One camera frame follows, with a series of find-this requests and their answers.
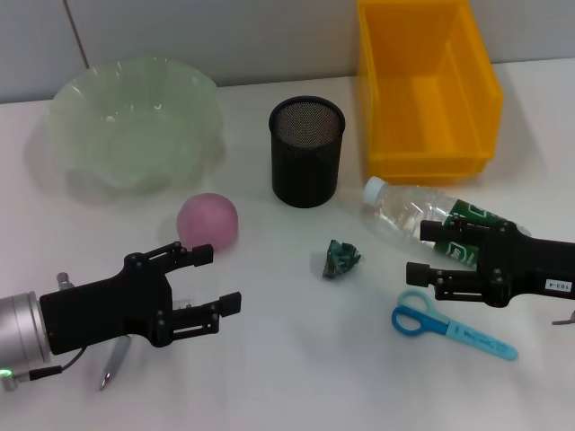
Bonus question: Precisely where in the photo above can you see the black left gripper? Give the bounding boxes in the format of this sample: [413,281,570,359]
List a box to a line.
[39,241,243,356]

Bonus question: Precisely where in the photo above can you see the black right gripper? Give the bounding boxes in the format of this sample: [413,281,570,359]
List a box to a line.
[405,215,575,309]

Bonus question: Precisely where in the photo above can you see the clear green-label water bottle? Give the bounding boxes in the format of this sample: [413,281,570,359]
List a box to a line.
[362,176,534,271]

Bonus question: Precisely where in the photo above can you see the pink peach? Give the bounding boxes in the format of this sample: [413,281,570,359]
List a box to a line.
[175,192,239,252]

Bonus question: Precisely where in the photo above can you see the blue scissors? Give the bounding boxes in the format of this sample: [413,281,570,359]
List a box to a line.
[391,289,518,362]

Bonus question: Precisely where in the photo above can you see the green plastic wrapper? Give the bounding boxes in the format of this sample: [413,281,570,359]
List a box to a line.
[321,239,363,280]

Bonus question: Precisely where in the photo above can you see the silver pen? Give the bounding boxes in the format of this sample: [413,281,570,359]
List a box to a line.
[99,334,132,391]

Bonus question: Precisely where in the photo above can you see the black mesh pen holder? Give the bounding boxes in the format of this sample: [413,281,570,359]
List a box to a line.
[268,94,347,209]

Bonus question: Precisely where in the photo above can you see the pale green wavy fruit plate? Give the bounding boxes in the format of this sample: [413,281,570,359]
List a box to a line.
[44,56,226,197]

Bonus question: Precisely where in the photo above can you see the yellow plastic bin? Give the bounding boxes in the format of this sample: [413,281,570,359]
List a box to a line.
[357,0,503,177]

